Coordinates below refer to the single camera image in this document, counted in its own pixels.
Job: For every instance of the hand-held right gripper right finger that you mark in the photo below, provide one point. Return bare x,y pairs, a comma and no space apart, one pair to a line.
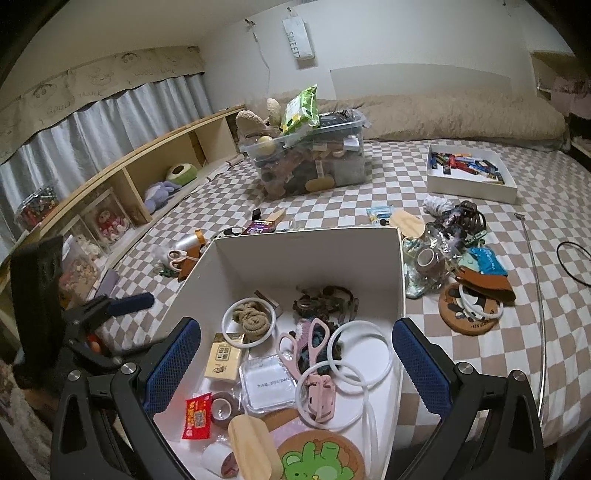
420,364

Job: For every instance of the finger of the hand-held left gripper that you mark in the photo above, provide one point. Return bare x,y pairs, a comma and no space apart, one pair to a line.
136,302
99,357

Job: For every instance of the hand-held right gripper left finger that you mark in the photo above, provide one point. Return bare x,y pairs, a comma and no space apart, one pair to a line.
173,364

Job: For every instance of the brown leather piece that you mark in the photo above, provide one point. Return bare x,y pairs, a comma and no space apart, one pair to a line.
489,286
189,267

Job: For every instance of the clear bag with tape roll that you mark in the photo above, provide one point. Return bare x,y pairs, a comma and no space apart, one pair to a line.
429,263

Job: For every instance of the white cardboard box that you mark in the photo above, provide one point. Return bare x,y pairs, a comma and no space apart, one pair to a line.
300,258

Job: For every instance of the white fluffy ball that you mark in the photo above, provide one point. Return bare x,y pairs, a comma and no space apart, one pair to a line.
161,258

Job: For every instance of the yellow printed packet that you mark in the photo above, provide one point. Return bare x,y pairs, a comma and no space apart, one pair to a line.
224,362

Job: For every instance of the clear box of shells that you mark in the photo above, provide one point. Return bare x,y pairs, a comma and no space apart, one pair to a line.
81,267

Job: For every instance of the red snack packet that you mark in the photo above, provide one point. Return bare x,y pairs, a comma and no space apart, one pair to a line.
197,415

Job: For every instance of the mouse print cork coaster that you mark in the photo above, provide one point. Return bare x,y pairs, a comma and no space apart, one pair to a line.
457,318

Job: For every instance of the small pink scissors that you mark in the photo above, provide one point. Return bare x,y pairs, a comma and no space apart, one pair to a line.
177,258

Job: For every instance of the brown tape roll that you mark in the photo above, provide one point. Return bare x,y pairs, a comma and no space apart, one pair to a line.
224,408

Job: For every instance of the clear box with red plush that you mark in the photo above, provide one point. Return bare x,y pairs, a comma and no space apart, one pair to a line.
108,224

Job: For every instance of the clear jar of coloured bits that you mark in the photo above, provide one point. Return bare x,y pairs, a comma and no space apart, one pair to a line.
37,207

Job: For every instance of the clear plastic nail case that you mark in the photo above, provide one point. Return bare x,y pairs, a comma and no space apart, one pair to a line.
268,385

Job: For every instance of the wooden bedside shelf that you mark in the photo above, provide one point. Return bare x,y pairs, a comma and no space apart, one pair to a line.
138,203

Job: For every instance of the white tape roll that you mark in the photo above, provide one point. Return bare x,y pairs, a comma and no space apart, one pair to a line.
217,459

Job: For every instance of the pink plastic clip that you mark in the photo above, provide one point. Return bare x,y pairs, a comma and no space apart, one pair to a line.
318,397

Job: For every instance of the purple plush toy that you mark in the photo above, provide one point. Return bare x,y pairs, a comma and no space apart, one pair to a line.
159,196

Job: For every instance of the large pink scissors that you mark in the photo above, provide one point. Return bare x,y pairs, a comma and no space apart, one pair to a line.
284,344

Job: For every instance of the light wooden oval board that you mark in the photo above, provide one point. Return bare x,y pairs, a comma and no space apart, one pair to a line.
254,447
408,224

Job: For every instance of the pile of dark hair clips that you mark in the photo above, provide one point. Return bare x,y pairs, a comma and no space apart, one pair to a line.
323,300

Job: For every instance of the blue plastic packet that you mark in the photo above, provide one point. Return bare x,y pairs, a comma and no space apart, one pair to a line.
487,261

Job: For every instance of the pink blue crochet coaster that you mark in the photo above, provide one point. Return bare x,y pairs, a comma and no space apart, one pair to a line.
301,328

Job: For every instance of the avocado plush toy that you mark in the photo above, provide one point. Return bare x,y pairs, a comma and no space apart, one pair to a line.
181,175

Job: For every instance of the metal rod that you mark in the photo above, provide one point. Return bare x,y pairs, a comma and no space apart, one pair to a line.
540,300

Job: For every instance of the green bear cork coaster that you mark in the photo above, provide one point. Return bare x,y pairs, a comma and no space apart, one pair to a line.
318,461

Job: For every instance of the dark crochet scrunchie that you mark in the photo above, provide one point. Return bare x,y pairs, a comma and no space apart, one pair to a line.
450,224

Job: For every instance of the red printed box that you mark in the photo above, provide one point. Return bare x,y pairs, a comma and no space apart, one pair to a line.
261,227

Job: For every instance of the blue card packet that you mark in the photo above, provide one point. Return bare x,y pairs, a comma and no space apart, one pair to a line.
378,214

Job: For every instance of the brown claw hair clip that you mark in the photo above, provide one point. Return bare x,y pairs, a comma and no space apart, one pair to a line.
473,217

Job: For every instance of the white crochet piece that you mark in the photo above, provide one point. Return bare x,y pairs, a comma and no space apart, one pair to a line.
438,203

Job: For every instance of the checkered bed sheet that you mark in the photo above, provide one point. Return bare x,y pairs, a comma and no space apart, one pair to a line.
323,217

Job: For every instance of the grey curtain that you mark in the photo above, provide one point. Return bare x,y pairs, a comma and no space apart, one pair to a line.
115,124

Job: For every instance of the white shallow tray box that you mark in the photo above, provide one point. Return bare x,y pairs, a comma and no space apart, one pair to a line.
466,187

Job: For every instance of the yellow ball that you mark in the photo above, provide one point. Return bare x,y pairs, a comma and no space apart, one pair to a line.
266,145

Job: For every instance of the brown fuzzy slippers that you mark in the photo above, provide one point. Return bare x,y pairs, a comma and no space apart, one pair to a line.
251,120

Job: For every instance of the clear plastic storage bin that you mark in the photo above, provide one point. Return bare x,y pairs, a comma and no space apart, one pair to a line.
314,166

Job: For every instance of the beige printed valance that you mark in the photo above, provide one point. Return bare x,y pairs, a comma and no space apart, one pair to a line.
92,78

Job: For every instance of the green wet wipes packet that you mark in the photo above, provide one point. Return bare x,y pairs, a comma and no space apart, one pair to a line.
302,110

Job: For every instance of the hanging white sign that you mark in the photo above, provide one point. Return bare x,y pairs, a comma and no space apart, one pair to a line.
299,37

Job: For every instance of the closet shelf unit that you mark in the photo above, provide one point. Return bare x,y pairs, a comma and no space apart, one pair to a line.
542,69

